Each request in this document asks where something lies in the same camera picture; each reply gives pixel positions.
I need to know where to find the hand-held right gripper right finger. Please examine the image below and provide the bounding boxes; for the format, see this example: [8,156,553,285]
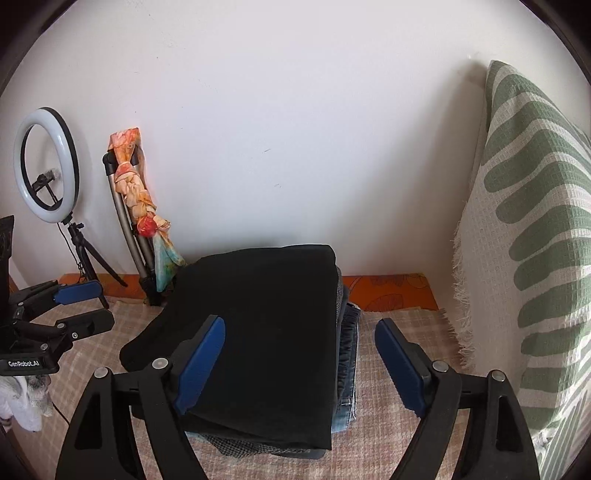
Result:
[375,318,541,480]

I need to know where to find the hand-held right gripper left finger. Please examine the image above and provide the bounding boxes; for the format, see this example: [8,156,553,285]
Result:
[55,315,227,480]

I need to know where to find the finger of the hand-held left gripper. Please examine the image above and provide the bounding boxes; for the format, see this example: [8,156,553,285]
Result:
[25,308,115,346]
[9,279,105,309]

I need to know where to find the black pants with yellow print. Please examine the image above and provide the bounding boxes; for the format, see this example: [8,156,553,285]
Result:
[119,244,345,451]

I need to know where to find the person's left forearm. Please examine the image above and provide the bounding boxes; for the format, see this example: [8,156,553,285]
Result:
[0,373,55,433]

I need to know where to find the small black tripod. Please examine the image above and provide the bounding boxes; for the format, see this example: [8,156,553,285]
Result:
[60,222,128,310]

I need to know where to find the folded blue jeans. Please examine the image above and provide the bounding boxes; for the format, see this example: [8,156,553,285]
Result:
[330,302,362,435]

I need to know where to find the beige checkered blanket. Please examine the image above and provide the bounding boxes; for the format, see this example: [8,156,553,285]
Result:
[9,298,467,480]

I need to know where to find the dark patterned object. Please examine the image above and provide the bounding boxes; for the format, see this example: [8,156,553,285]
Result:
[0,215,16,305]

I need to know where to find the folded silver tripod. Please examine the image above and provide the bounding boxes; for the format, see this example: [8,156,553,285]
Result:
[102,150,163,306]

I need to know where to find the stack of folded jeans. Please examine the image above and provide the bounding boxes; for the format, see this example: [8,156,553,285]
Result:
[185,265,352,462]

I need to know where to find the orange floral scarf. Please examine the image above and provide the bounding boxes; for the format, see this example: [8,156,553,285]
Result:
[108,127,188,294]

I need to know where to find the black gooseneck phone holder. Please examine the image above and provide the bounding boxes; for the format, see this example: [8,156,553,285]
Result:
[32,170,62,205]

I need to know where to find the green striped pillow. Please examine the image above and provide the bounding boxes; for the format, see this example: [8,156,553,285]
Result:
[452,60,591,480]

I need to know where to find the white ring light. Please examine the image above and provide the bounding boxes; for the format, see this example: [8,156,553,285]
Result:
[13,107,81,226]

